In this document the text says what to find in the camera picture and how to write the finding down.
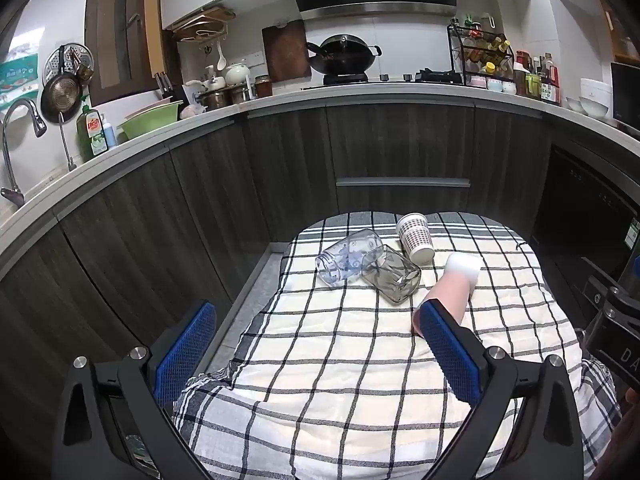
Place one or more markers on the black countertop appliance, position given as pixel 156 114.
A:
pixel 626 92

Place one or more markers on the dark wooden cutting board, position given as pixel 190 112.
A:
pixel 282 52

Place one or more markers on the pink and white cup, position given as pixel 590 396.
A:
pixel 452 292

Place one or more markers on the black and white checked cloth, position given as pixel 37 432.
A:
pixel 345 370

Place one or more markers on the green plastic basin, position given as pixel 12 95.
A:
pixel 150 122

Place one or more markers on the blue print glass jar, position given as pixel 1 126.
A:
pixel 345 258

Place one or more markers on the brown wooden window frame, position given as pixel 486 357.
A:
pixel 125 25

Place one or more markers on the white hanging ladle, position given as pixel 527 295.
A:
pixel 221 60

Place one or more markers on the chrome kitchen faucet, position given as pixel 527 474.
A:
pixel 10 170

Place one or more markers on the green dish soap bottle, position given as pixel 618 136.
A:
pixel 91 130

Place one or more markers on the teal wall poster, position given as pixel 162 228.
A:
pixel 17 75

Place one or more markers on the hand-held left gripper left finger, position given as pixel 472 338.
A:
pixel 185 352

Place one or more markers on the dark glass jar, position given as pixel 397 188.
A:
pixel 263 86

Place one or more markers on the round metal steamer rack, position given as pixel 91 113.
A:
pixel 70 60

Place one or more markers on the patterned paper cup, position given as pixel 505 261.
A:
pixel 416 240

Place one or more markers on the hanging frying pan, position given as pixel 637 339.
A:
pixel 60 97

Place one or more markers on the small white bowl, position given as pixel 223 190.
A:
pixel 575 105

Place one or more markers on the black gas stove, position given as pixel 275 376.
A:
pixel 395 80

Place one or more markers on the dark wooden base cabinet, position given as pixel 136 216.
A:
pixel 200 200

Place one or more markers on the red cap sauce bottle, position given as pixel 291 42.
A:
pixel 521 72

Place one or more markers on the dark soy sauce bottle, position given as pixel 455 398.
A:
pixel 550 85

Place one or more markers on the black built-in dishwasher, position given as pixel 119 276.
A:
pixel 585 210

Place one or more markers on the black wok with lid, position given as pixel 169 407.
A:
pixel 345 57

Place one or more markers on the steel cooking pot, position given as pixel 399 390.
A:
pixel 217 99

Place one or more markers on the white teapot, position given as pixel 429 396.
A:
pixel 237 74

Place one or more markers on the small blue bottle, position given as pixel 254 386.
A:
pixel 109 135

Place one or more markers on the clear square glass jar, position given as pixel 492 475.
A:
pixel 395 280

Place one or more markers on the knife block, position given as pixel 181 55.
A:
pixel 170 91

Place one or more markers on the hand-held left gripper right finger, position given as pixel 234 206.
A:
pixel 450 355

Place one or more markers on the wall rack with wooden boards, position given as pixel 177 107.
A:
pixel 202 22

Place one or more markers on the stack of white bowls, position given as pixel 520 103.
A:
pixel 596 97

